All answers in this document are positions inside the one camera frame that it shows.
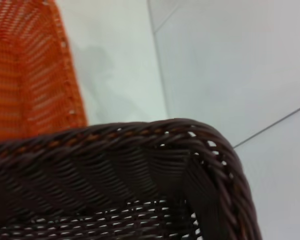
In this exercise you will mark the orange woven basket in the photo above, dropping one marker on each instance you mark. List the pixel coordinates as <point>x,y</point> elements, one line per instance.
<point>27,87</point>

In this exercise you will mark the dark brown woven basket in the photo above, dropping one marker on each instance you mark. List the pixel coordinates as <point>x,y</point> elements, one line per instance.
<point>90,175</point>

